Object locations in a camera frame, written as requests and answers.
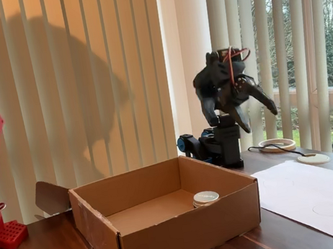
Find small jar with silver lid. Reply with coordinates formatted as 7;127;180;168
190;188;222;210

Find open brown cardboard box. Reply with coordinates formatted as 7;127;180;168
30;144;269;249

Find masking tape roll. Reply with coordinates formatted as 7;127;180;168
257;134;298;156

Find black clamp with blue knob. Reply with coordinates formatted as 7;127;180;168
175;130;212;164

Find white vertical blinds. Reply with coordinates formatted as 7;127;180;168
204;0;333;181
0;0;187;228

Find white paper sheet with circles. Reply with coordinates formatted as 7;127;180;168
249;153;333;249

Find thin black grommet cable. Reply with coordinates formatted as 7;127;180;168
247;138;308;166

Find white round cable grommet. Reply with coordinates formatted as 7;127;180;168
296;150;333;168

